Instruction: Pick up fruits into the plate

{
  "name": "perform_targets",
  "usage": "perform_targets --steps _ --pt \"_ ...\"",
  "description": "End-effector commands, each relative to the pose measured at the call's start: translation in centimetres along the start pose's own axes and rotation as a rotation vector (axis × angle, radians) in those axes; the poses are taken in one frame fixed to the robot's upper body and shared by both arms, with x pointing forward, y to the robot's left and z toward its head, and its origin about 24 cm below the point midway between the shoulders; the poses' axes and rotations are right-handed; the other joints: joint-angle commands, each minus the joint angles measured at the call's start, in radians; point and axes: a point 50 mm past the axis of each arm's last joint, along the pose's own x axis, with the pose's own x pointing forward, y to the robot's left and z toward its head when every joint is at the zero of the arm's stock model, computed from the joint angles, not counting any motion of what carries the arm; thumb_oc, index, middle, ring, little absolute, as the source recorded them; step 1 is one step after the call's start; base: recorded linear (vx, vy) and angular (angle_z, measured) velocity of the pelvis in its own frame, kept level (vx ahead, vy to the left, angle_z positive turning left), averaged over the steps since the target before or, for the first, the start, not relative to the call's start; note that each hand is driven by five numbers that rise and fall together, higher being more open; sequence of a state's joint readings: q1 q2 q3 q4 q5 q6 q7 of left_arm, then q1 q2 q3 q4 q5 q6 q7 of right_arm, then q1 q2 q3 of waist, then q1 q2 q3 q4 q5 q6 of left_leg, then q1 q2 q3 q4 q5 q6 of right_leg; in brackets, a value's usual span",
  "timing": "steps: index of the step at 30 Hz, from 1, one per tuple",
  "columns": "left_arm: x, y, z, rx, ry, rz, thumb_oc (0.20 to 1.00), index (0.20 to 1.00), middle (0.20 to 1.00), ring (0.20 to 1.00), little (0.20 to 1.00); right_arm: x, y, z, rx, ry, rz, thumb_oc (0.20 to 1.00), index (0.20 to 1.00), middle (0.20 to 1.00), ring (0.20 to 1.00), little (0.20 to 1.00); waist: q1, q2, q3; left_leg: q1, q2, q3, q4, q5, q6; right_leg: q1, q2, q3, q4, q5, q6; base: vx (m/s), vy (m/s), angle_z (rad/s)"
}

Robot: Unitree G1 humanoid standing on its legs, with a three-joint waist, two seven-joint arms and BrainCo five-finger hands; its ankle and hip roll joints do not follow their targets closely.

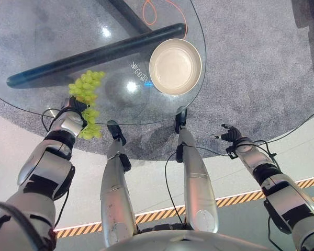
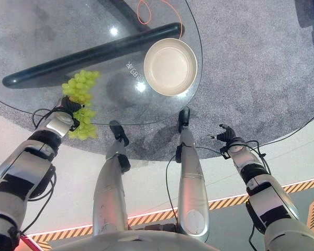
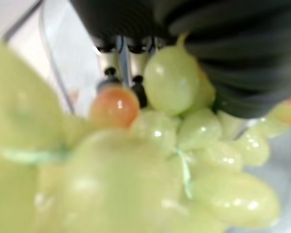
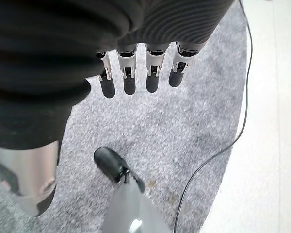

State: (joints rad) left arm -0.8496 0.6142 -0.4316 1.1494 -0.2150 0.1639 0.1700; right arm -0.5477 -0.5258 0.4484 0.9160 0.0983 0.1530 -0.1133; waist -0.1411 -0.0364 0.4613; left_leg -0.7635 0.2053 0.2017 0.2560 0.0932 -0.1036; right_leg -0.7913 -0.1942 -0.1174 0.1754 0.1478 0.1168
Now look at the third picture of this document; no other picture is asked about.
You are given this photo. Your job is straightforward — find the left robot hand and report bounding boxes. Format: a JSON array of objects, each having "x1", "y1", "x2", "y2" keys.
[{"x1": 70, "y1": 0, "x2": 291, "y2": 119}]

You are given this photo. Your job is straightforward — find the green grape bunch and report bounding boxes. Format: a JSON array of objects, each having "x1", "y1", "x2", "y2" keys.
[{"x1": 0, "y1": 33, "x2": 291, "y2": 233}]

